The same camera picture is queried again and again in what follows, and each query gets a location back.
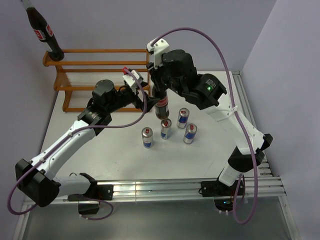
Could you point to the wooden two-tier shelf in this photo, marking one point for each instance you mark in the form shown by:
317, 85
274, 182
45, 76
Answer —
77, 77

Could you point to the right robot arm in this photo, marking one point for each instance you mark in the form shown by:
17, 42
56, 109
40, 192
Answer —
175, 70

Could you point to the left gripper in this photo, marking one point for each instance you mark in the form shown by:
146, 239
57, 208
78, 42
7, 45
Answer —
137, 101

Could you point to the cola bottle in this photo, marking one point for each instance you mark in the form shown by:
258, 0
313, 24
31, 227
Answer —
162, 106
43, 31

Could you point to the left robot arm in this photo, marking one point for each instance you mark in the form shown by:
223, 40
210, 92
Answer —
37, 178

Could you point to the energy drink can front right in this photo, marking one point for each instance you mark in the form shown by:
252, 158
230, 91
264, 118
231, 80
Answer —
190, 133

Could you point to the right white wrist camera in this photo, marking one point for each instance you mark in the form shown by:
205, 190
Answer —
157, 50

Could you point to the energy drink can far left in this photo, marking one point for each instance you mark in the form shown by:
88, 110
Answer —
147, 137

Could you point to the aluminium rail frame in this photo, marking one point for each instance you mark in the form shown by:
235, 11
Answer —
140, 175

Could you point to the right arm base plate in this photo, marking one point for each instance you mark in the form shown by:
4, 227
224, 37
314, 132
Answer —
214, 188

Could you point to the energy drink can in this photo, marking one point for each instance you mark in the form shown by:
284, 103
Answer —
183, 116
147, 137
190, 133
165, 128

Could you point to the energy drink can rear right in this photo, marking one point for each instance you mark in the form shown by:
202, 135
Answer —
183, 116

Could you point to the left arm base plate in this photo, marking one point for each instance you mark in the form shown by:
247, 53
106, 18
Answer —
96, 192

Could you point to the energy drink can middle left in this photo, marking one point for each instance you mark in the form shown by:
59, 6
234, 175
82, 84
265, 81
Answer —
165, 128

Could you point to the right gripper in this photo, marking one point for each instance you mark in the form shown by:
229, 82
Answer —
154, 75

